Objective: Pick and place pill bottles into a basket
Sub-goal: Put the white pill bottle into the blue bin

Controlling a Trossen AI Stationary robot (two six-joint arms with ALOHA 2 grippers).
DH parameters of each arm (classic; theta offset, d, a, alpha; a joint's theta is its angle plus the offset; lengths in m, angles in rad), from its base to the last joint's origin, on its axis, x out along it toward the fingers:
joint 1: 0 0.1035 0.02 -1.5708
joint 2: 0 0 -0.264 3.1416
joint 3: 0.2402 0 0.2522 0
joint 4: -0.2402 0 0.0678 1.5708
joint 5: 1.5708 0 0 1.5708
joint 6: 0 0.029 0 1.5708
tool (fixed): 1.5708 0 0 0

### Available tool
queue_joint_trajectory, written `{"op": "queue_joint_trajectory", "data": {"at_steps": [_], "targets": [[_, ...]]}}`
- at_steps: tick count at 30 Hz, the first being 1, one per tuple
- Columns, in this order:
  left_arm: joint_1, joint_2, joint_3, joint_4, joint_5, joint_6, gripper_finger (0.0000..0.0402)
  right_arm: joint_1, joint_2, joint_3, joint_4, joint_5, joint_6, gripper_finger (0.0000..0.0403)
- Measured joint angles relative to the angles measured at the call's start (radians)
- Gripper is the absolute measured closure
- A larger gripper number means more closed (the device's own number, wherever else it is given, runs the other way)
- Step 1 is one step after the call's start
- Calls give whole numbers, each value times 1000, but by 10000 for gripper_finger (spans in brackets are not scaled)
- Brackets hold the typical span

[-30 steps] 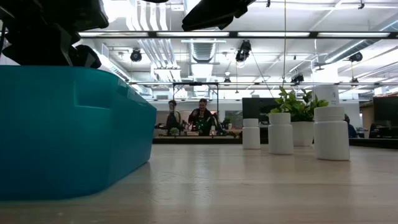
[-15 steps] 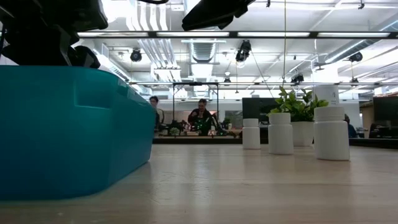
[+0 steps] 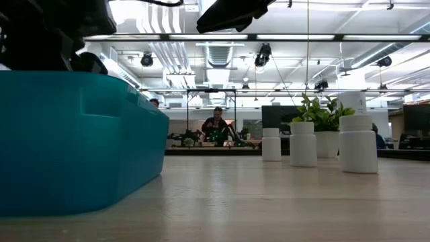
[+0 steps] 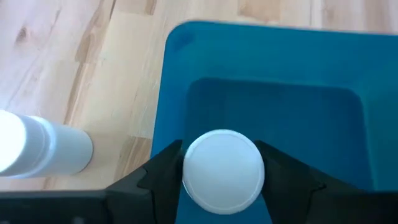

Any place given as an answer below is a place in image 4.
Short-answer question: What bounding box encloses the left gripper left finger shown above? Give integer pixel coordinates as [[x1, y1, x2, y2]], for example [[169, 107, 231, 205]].
[[105, 139, 188, 224]]

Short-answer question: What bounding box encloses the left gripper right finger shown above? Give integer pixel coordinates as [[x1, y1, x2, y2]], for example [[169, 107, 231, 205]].
[[254, 139, 374, 224]]

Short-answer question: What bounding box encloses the white pill bottle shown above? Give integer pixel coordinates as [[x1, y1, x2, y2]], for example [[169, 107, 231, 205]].
[[0, 109, 94, 179], [182, 129, 266, 215]]

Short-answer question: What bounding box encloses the teal plastic basket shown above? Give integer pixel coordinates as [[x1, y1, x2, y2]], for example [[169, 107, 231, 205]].
[[150, 20, 398, 224]]

